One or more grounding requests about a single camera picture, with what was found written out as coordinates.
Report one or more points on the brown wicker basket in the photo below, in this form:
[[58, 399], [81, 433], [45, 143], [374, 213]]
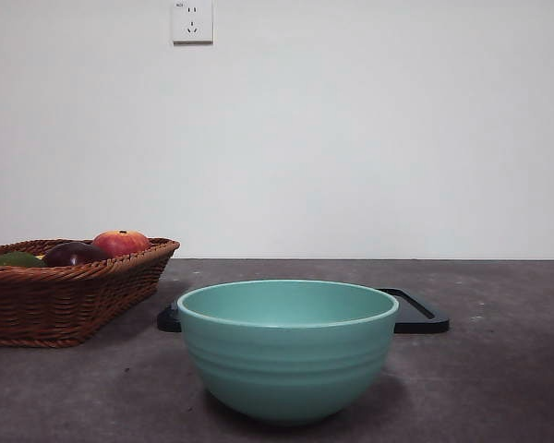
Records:
[[64, 304]]

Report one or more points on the dark purple plum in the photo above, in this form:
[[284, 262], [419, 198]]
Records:
[[74, 255]]

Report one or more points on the green avocado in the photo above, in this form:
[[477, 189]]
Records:
[[11, 260]]

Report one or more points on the red apple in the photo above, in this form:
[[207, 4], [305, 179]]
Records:
[[120, 242]]

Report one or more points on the black rectangular tray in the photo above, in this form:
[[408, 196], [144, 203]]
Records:
[[420, 319]]

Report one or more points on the teal ceramic bowl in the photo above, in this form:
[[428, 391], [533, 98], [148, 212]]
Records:
[[286, 360]]

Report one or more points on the white wall socket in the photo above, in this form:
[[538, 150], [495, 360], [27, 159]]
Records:
[[193, 22]]

